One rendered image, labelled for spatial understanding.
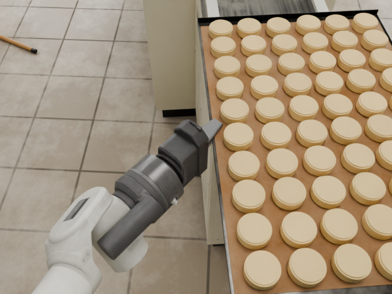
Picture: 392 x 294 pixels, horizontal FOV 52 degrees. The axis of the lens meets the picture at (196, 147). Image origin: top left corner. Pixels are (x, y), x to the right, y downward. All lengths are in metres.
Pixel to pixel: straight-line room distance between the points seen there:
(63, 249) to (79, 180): 1.34
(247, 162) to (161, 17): 1.03
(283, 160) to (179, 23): 1.04
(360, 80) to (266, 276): 0.42
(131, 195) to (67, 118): 1.55
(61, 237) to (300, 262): 0.32
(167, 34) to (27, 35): 1.23
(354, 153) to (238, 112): 0.20
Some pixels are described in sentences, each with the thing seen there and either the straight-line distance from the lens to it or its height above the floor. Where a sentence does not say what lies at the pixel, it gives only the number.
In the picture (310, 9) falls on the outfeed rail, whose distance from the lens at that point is 1.22.
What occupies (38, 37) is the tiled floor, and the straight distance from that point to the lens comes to 2.63.
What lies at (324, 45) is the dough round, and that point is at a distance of 0.87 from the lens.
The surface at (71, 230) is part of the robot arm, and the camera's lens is 0.55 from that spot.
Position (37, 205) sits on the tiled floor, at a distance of 1.88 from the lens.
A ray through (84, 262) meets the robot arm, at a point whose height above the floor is 1.06.
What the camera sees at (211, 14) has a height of 0.90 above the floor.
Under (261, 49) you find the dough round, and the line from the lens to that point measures 0.83.
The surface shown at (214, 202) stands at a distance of 1.27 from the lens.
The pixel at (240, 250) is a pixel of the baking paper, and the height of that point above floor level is 1.00.
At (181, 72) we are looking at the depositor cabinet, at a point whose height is 0.33.
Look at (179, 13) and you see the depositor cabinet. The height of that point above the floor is 0.63.
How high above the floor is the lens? 1.55
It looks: 54 degrees down
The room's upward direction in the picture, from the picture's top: straight up
